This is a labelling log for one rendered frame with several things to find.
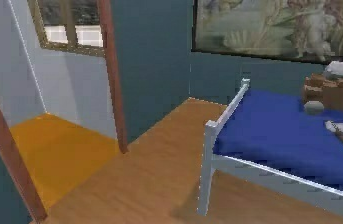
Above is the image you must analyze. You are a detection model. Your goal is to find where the white bed with blue mattress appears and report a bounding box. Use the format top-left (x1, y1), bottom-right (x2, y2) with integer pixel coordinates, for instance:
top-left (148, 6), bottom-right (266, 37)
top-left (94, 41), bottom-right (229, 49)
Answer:
top-left (197, 78), bottom-right (343, 224)

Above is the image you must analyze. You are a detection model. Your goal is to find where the gold framed window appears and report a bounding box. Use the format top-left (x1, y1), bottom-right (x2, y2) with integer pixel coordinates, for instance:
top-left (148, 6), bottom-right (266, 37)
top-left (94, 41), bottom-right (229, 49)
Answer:
top-left (27, 0), bottom-right (106, 58)

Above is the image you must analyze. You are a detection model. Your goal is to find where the large framed painting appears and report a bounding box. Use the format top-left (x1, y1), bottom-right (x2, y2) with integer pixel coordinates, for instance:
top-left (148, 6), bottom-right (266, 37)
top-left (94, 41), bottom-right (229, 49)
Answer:
top-left (191, 0), bottom-right (343, 65)

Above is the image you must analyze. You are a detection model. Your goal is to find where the small grey ball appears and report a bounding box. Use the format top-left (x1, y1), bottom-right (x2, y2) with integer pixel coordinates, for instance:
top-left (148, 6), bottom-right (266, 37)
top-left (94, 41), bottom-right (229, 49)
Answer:
top-left (303, 100), bottom-right (325, 116)

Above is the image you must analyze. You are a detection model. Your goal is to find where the brown cardboard box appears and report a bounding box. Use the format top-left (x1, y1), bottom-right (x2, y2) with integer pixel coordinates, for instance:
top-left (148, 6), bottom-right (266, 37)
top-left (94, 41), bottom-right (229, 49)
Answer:
top-left (301, 73), bottom-right (343, 115)

